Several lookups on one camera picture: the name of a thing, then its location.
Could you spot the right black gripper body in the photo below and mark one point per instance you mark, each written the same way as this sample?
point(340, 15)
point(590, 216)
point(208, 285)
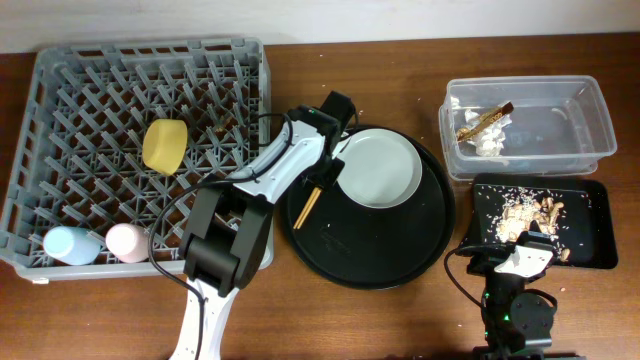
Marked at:
point(488, 257)

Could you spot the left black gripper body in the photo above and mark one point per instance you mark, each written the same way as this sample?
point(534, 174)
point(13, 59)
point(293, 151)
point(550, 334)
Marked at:
point(325, 172)

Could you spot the wooden chopstick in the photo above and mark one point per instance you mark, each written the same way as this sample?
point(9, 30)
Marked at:
point(306, 207)
point(310, 209)

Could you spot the food scraps with rice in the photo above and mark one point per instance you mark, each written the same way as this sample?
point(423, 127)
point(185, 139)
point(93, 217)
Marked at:
point(513, 210)

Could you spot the grey round plate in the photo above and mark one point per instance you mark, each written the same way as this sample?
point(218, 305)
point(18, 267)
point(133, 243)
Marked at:
point(382, 168)

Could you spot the white tissue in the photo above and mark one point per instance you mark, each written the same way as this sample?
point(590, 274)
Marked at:
point(490, 141)

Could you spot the gold brown snack wrapper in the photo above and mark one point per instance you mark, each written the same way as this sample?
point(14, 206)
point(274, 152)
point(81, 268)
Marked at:
point(484, 121)

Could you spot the yellow plastic bowl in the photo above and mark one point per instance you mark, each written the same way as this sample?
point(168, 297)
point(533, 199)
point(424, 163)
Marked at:
point(164, 145)

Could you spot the pink plastic cup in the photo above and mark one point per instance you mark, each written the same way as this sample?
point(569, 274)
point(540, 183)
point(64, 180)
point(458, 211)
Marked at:
point(128, 242)

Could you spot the light blue plastic cup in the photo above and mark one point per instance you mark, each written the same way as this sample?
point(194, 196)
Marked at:
point(71, 245)

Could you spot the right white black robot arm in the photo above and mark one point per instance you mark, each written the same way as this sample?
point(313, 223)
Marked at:
point(517, 320)

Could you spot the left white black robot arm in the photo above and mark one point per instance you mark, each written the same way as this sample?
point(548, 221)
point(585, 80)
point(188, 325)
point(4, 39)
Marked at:
point(228, 228)

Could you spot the clear plastic waste bin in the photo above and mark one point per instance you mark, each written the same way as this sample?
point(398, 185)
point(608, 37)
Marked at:
point(560, 125)

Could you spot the grey plastic dishwasher rack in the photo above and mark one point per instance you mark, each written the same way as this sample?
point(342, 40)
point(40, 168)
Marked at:
point(78, 158)

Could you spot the black rectangular tray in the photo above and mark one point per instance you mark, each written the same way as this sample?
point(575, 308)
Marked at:
point(583, 226)

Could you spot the round black serving tray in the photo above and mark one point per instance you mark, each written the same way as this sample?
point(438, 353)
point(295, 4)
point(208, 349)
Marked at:
point(360, 247)

